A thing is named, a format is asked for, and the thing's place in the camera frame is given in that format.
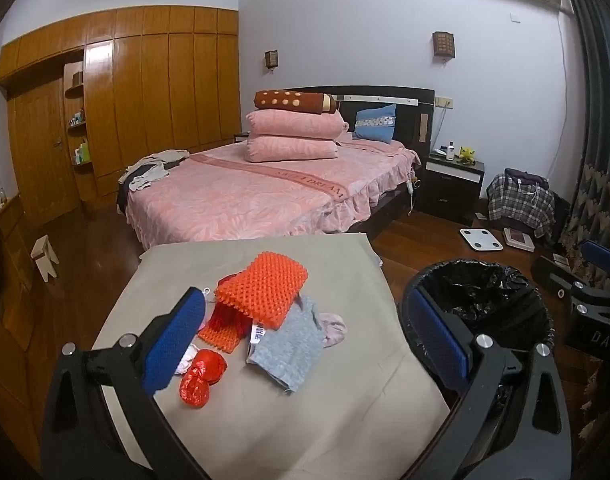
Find small white stool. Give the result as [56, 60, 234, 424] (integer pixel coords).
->
[30, 234, 60, 284]

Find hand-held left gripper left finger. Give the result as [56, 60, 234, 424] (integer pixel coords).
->
[39, 286, 212, 480]

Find bluish grey cloth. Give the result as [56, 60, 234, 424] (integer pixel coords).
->
[246, 295, 326, 393]

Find large orange spiky mat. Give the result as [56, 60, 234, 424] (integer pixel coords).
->
[215, 252, 309, 331]

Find white bathroom scale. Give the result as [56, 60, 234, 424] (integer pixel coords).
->
[459, 228, 491, 250]

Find small orange spiky mat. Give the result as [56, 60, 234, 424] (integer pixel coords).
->
[197, 310, 242, 357]

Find patterned dark curtain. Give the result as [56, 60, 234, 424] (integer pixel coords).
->
[555, 0, 610, 466]

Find wooden door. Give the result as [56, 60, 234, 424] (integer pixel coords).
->
[14, 80, 82, 226]

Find plaid covered chair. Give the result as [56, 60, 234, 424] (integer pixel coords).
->
[486, 172, 556, 239]

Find white tissue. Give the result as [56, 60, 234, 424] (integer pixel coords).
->
[175, 342, 202, 376]

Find dark hooded garment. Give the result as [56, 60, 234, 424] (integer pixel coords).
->
[505, 167, 551, 191]

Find dark wooden bed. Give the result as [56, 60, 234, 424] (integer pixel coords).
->
[118, 85, 436, 251]

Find wooden wardrobe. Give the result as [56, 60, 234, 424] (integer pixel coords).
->
[0, 5, 241, 226]

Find pale pink cloth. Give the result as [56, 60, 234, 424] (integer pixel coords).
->
[316, 311, 348, 349]

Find white bed controller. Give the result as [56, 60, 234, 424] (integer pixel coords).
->
[406, 175, 422, 212]

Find white wall cable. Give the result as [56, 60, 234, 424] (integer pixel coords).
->
[549, 4, 572, 181]

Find table with beige cloth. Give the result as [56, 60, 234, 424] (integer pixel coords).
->
[92, 232, 453, 480]

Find pink bedspread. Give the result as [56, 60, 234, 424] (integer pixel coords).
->
[122, 139, 421, 253]

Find pink folded quilt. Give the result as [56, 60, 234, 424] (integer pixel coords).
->
[242, 135, 339, 163]
[245, 109, 349, 139]

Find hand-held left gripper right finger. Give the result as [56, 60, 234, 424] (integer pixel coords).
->
[405, 286, 574, 480]

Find wooden sideboard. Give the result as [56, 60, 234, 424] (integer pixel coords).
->
[0, 192, 51, 461]

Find dark nightstand white stripe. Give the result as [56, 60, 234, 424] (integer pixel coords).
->
[416, 152, 486, 226]

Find blue pillow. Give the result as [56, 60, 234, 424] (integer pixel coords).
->
[354, 104, 397, 142]

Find white scale red centre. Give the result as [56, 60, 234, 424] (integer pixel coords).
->
[502, 227, 536, 251]

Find round bin with black bag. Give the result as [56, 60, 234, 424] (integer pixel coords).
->
[400, 258, 556, 461]

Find brown dotted bolster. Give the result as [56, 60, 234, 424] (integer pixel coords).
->
[254, 89, 341, 114]

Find red foil wrapper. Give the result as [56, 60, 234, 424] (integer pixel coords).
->
[179, 367, 210, 410]
[191, 350, 229, 386]

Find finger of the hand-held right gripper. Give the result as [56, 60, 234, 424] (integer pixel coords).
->
[581, 239, 610, 277]
[531, 254, 594, 303]

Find pile of clothes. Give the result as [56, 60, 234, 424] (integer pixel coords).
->
[118, 149, 190, 194]

